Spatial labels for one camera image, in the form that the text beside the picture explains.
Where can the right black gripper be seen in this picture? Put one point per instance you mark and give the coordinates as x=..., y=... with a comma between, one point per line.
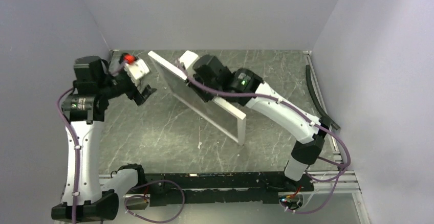
x=205, y=95

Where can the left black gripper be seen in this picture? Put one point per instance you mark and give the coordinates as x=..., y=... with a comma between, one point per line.
x=134, y=93

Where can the white wooden picture frame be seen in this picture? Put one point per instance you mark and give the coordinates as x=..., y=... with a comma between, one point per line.
x=223, y=115

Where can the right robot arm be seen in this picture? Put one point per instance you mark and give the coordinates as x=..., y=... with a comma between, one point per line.
x=250, y=90

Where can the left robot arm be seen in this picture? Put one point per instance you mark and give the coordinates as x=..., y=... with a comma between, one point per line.
x=82, y=108

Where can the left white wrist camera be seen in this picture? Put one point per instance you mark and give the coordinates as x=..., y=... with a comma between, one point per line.
x=136, y=69

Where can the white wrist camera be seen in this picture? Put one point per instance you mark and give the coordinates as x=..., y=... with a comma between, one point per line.
x=188, y=59
x=136, y=69

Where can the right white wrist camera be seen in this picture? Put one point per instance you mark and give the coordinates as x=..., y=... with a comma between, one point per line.
x=188, y=59

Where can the aluminium extrusion rail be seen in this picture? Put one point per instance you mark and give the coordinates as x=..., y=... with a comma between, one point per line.
x=325, y=182

